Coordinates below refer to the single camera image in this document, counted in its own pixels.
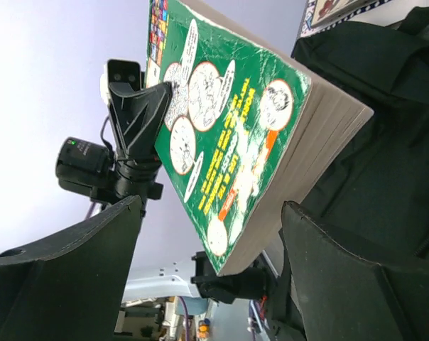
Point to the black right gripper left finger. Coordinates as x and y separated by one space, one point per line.
69 285

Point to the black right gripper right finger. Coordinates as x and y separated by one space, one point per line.
350 288

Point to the square floral ceramic plate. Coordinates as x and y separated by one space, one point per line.
326 11

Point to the green paperback book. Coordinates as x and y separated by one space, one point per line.
248 127

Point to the black fabric backpack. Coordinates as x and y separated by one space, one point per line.
378 186

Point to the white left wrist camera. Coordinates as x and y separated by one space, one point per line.
122 71

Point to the white patterned placemat cloth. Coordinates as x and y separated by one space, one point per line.
307 30

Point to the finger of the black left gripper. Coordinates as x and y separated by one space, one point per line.
251 284

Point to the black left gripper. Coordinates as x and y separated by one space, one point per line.
137 117

